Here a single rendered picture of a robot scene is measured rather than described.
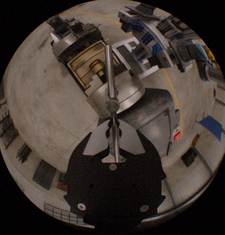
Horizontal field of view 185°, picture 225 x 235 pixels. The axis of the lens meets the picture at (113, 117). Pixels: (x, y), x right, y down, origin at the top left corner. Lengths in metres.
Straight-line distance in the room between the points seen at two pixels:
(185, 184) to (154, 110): 9.98
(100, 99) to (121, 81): 0.10
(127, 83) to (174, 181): 9.91
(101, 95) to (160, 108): 0.25
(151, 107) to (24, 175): 6.84
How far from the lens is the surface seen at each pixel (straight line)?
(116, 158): 0.19
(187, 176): 10.09
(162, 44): 0.73
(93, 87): 0.38
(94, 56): 0.67
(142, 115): 0.29
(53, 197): 6.66
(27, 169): 6.65
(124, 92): 0.25
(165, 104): 0.34
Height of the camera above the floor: 1.48
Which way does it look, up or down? 66 degrees down
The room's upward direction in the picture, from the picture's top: 169 degrees clockwise
